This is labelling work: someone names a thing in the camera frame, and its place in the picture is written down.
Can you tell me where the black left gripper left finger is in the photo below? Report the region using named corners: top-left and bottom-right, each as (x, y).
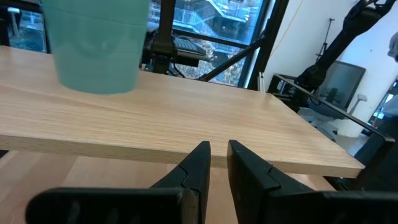
top-left (24, 140), bottom-right (212, 224)

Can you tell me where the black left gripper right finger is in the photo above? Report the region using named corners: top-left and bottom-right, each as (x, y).
top-left (226, 139), bottom-right (398, 224)

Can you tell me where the teal plastic cup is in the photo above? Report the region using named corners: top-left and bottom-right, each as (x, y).
top-left (42, 0), bottom-right (150, 95)

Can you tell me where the grey office chair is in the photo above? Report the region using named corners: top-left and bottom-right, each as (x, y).
top-left (297, 93), bottom-right (368, 141)

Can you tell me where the dark computer monitor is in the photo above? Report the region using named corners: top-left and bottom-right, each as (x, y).
top-left (317, 60), bottom-right (367, 110)

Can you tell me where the black light stand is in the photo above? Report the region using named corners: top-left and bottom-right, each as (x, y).
top-left (315, 17), bottom-right (336, 63)

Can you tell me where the wooden shelf with black frame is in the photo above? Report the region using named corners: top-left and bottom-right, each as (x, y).
top-left (0, 45), bottom-right (398, 192)

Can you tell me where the black post-mounted equipment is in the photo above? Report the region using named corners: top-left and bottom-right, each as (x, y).
top-left (141, 29), bottom-right (213, 75)

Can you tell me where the yellow hanging cable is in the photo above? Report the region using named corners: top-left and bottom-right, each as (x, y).
top-left (269, 0), bottom-right (305, 57)

